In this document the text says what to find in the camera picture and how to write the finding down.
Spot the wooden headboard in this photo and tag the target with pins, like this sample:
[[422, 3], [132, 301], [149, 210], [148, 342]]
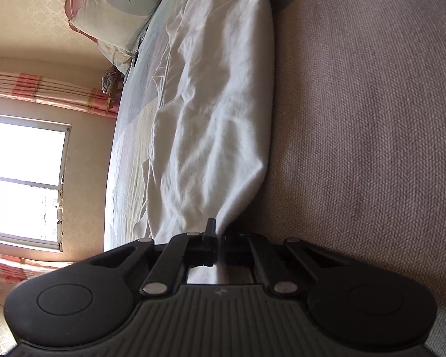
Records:
[[76, 0]]

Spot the grey cloth bundle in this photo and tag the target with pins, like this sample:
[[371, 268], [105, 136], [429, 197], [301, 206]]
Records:
[[107, 80]]

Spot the window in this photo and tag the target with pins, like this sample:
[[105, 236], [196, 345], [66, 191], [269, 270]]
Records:
[[22, 178]]

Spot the wooden bedside table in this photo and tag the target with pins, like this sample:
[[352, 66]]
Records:
[[113, 98]]

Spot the pink striped curtain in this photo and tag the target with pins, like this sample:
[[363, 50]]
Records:
[[22, 266], [41, 91]]

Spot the bed with checked sheet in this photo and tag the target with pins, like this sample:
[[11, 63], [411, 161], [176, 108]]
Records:
[[356, 119]]

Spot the white printed sweatshirt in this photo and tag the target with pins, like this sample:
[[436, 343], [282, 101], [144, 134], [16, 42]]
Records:
[[215, 100]]

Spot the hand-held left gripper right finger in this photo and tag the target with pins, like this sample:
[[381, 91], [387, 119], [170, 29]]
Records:
[[232, 249]]

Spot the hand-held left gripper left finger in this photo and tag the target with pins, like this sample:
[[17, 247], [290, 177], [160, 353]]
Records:
[[210, 245]]

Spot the small pale pillow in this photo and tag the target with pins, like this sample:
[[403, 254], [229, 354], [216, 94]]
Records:
[[115, 50]]

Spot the large pale printed pillow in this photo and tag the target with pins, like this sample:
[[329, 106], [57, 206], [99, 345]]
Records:
[[122, 3]]

